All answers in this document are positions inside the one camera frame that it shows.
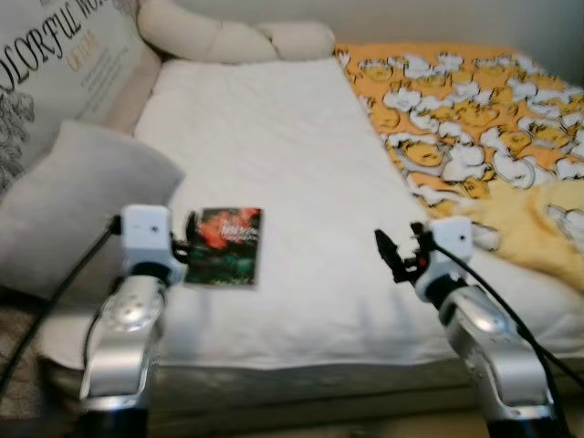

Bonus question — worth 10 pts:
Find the dark paperback book red art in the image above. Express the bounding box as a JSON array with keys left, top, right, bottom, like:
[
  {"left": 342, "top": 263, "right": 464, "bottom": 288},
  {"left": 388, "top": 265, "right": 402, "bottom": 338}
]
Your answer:
[{"left": 182, "top": 207, "right": 264, "bottom": 287}]

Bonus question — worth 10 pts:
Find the plain grey pillow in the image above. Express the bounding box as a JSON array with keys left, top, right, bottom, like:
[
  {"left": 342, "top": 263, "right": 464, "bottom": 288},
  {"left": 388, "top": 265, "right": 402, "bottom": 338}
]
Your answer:
[{"left": 0, "top": 121, "right": 186, "bottom": 302}]

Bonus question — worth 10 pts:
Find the yellow cartoon egg quilt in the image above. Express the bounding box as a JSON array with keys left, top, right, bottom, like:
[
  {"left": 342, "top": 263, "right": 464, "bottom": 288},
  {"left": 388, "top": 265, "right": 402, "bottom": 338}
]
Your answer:
[{"left": 336, "top": 44, "right": 584, "bottom": 293}]

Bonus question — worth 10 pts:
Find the white quilted mattress pad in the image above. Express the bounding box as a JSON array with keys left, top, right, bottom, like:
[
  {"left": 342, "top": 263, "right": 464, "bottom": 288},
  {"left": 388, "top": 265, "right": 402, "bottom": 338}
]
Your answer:
[{"left": 41, "top": 57, "right": 584, "bottom": 370}]

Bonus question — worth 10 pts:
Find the grey patterned mattress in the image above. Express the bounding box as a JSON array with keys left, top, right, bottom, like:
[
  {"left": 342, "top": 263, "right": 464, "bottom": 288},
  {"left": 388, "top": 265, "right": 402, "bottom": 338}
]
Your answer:
[{"left": 36, "top": 356, "right": 584, "bottom": 430}]

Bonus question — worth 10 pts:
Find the long beige bolster pillow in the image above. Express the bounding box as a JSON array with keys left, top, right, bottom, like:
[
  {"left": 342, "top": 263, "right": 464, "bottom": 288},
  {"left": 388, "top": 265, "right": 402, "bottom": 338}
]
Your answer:
[{"left": 137, "top": 0, "right": 337, "bottom": 65}]

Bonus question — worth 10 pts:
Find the printed beige headboard cushion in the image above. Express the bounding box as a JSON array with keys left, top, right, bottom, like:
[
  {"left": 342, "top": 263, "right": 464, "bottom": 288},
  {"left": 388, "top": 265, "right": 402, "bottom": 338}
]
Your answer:
[{"left": 0, "top": 0, "right": 165, "bottom": 197}]

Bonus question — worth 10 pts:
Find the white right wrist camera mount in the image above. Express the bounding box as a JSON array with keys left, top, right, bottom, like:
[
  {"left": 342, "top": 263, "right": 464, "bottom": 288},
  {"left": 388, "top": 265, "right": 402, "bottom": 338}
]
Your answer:
[{"left": 415, "top": 216, "right": 474, "bottom": 297}]

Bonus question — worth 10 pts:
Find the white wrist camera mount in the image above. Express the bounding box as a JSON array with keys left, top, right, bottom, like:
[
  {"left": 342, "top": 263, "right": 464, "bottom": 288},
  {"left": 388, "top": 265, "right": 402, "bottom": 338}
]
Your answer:
[
  {"left": 120, "top": 205, "right": 176, "bottom": 275},
  {"left": 415, "top": 216, "right": 474, "bottom": 297}
]

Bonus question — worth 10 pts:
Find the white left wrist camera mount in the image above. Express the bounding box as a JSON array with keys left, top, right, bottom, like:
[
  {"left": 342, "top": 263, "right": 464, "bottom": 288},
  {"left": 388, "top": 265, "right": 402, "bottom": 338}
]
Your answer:
[{"left": 120, "top": 205, "right": 176, "bottom": 275}]

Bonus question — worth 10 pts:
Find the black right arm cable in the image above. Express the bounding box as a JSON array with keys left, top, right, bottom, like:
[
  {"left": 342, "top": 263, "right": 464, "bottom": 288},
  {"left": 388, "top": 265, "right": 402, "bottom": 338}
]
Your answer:
[{"left": 424, "top": 239, "right": 584, "bottom": 389}]

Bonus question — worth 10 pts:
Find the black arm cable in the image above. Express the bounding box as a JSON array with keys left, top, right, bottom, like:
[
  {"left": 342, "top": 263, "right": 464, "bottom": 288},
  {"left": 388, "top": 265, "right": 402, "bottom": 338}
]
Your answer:
[
  {"left": 424, "top": 239, "right": 584, "bottom": 389},
  {"left": 0, "top": 214, "right": 124, "bottom": 398}
]

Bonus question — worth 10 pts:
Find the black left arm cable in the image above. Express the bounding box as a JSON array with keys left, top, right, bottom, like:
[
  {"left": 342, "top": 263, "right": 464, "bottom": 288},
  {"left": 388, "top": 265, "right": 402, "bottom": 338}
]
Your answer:
[{"left": 0, "top": 214, "right": 124, "bottom": 398}]

